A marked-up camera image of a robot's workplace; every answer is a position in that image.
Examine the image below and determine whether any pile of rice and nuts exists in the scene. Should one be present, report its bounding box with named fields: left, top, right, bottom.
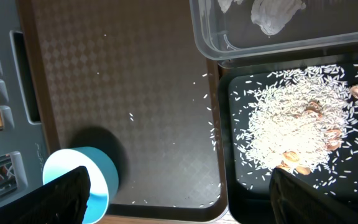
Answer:
left=228, top=63, right=358, bottom=208

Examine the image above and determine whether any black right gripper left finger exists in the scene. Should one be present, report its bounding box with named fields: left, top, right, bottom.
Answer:
left=0, top=166, right=90, bottom=224

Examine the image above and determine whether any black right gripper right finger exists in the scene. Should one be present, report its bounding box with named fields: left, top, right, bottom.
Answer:
left=269, top=168, right=358, bottom=224

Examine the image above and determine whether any clear plastic waste bin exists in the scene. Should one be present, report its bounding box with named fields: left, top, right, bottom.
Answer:
left=190, top=0, right=358, bottom=65

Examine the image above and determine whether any black waste tray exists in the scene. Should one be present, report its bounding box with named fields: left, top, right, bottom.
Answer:
left=218, top=53, right=358, bottom=223

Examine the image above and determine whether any white tissue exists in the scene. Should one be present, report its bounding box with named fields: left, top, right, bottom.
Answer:
left=231, top=0, right=306, bottom=36

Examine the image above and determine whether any blue bowl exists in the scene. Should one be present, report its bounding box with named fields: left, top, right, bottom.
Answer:
left=42, top=146, right=119, bottom=223

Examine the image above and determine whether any grey dishwasher rack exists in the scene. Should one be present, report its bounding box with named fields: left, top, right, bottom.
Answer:
left=0, top=1, right=47, bottom=207

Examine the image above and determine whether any brown serving tray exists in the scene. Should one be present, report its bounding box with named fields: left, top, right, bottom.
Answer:
left=17, top=0, right=227, bottom=222

